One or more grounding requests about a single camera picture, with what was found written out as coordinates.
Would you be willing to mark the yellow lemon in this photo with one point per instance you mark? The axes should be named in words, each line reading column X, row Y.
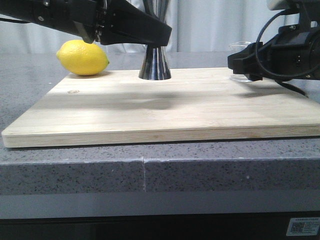
column 81, row 58

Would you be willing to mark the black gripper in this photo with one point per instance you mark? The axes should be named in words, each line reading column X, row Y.
column 294, row 53
column 75, row 17

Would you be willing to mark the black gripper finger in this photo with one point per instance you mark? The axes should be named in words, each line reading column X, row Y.
column 120, row 22

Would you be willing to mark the steel cocktail jigger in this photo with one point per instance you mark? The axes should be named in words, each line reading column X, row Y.
column 155, row 66

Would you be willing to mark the wooden cutting board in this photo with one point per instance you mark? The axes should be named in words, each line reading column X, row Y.
column 117, row 107

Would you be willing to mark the black cutting board handle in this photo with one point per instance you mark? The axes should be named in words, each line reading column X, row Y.
column 291, row 87

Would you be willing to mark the white QR code sticker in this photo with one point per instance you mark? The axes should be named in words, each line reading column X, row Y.
column 303, row 226

